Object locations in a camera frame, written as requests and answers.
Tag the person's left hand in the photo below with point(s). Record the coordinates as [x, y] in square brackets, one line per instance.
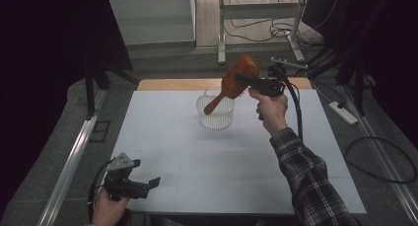
[106, 211]

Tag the aluminium rail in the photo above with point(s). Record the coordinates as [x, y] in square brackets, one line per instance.
[387, 166]
[69, 170]

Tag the person's right hand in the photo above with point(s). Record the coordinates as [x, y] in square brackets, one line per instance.
[272, 112]

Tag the dark curtain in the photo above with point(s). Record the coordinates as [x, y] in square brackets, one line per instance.
[387, 38]
[42, 55]

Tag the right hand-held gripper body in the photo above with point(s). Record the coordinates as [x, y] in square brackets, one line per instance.
[271, 86]

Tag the white mesh basket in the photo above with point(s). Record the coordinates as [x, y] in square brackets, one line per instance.
[217, 121]

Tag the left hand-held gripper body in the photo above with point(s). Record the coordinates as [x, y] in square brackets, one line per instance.
[125, 186]

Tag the white power strip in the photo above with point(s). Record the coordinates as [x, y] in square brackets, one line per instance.
[343, 113]

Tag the white metal stand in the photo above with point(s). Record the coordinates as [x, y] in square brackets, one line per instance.
[256, 10]

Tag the black stand legs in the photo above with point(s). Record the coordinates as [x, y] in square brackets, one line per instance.
[90, 94]
[360, 88]

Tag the white panel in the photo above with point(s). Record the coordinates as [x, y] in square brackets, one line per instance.
[151, 18]

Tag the wooden hairbrush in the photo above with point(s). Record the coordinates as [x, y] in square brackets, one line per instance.
[234, 83]

